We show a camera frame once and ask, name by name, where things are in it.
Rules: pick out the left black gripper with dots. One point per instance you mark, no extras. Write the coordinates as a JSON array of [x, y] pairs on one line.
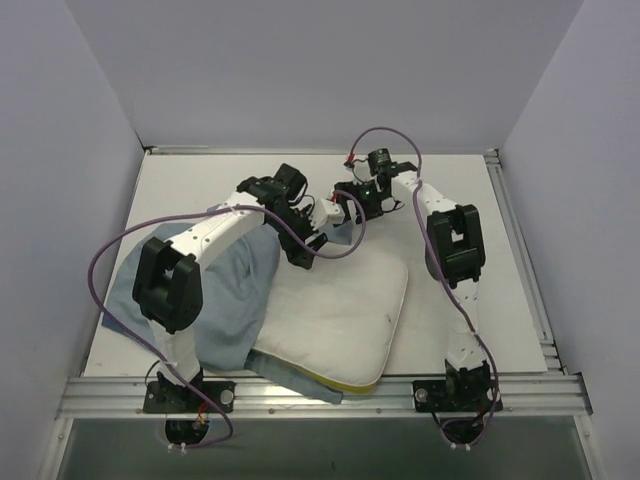
[[298, 240]]

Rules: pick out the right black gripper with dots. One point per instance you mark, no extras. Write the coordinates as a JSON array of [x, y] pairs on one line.
[[351, 201]]

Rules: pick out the grey-blue pillowcase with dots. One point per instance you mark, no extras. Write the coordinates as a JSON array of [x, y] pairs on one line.
[[236, 288]]

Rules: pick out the white pillow yellow trim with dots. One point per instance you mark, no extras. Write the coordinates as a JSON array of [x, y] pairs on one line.
[[336, 322]]

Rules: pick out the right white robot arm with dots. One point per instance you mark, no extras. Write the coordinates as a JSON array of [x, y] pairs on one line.
[[454, 255]]

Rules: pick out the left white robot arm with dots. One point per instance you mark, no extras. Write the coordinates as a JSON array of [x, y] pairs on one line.
[[168, 281]]

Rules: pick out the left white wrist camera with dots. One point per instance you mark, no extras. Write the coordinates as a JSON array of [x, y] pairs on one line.
[[327, 212]]

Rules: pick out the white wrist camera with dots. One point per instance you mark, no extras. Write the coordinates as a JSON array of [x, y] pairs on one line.
[[327, 212], [351, 160]]

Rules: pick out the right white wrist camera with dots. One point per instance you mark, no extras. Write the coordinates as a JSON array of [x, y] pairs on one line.
[[351, 160]]

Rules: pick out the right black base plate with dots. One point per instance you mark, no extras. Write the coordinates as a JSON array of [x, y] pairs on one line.
[[452, 396]]

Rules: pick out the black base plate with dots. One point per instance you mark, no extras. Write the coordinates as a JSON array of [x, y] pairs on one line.
[[452, 396], [167, 398]]

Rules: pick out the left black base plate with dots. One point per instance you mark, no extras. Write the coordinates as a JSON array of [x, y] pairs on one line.
[[167, 398]]

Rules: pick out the aluminium right side rail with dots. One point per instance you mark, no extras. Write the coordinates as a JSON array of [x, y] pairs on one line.
[[541, 322]]

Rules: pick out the aluminium rail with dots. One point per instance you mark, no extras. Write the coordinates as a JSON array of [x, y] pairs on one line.
[[541, 322], [253, 397]]

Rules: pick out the aluminium front rail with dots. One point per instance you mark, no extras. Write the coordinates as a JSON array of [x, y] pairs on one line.
[[253, 397]]

